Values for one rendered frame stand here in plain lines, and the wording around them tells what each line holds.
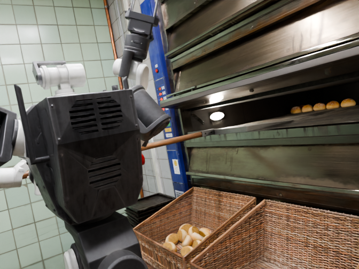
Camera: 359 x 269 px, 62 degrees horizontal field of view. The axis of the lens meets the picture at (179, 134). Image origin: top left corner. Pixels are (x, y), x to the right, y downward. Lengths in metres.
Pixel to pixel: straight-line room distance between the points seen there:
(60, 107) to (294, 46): 0.94
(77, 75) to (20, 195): 1.82
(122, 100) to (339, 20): 0.82
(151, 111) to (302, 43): 0.67
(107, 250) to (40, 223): 1.91
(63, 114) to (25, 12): 2.17
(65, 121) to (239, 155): 1.13
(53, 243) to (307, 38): 2.29
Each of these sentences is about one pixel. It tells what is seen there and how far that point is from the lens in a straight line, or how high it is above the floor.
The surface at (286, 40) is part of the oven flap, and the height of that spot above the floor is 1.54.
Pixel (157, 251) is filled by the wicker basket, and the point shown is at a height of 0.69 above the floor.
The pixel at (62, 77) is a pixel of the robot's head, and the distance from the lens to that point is 0.88.
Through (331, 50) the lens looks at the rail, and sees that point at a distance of 1.06.
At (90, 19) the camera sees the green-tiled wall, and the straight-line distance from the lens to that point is 2.90.
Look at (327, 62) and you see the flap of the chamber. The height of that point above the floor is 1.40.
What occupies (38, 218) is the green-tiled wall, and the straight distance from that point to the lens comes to 2.65.
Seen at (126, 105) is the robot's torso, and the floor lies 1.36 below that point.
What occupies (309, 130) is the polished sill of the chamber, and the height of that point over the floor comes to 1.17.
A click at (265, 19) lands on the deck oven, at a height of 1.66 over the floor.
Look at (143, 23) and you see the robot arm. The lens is 1.13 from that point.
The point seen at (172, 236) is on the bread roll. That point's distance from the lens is 1.82.
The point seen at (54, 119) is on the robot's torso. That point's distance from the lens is 0.66.
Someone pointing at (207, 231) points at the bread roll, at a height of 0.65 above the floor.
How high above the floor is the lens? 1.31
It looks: 3 degrees down
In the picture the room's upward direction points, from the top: 10 degrees counter-clockwise
